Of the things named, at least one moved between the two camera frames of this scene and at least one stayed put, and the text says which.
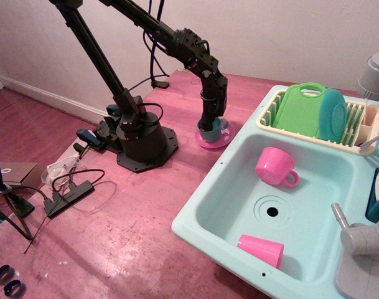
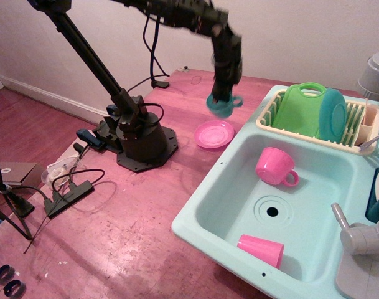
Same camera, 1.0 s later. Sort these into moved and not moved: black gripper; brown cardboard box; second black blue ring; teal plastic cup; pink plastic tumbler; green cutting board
Moved: black gripper; teal plastic cup
Not moved: brown cardboard box; green cutting board; second black blue ring; pink plastic tumbler
